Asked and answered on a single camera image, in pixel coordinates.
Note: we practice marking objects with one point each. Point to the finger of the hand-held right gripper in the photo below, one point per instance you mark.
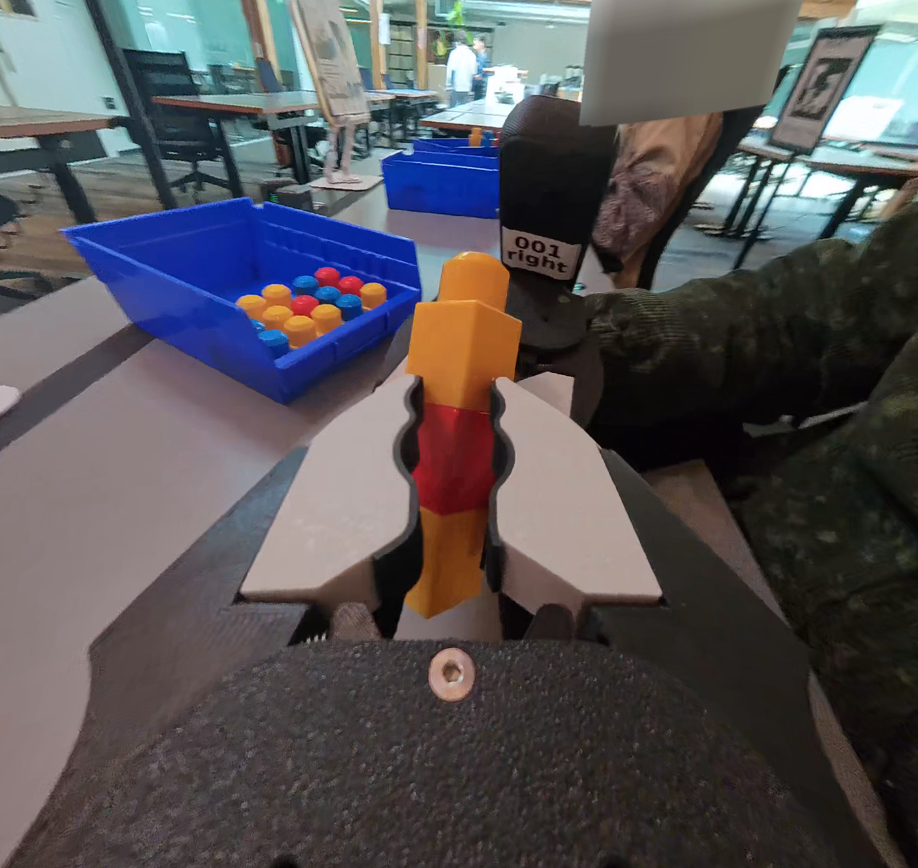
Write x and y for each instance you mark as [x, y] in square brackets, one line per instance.
[556, 393]

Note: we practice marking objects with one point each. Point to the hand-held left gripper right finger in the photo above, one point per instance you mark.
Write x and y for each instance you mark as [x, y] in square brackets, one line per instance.
[574, 516]

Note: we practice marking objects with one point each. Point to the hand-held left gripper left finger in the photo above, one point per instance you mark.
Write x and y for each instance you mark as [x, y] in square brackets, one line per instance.
[337, 516]

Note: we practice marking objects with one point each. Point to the orange mega block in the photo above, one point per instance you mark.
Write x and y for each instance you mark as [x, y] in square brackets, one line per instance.
[466, 351]
[448, 559]

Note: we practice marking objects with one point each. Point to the red mega block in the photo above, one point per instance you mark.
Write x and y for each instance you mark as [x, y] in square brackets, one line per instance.
[455, 452]

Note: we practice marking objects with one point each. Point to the pile of building bricks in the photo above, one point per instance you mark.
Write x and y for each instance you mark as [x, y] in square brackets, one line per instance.
[301, 326]

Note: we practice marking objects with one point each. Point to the blue plastic bin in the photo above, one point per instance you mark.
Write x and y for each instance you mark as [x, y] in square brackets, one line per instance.
[444, 145]
[437, 186]
[179, 287]

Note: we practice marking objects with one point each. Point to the person's right forearm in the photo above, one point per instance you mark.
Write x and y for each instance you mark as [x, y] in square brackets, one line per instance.
[753, 323]

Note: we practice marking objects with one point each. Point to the green potted plant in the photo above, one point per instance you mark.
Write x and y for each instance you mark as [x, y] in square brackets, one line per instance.
[457, 21]

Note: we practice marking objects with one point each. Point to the black office chair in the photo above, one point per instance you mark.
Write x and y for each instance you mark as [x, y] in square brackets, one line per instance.
[735, 136]
[165, 93]

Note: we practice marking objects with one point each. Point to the instruction sheet on wooden board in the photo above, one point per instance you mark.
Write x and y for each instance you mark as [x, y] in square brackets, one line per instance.
[330, 43]

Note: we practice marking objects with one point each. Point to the person's green jacket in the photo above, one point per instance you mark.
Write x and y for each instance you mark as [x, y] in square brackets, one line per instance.
[846, 559]

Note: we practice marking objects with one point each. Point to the black-white marker sign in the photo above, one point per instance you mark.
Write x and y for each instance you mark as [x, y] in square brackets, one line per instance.
[825, 86]

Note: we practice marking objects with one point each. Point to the black tripod stand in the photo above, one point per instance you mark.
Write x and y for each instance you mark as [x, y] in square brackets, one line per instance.
[122, 79]

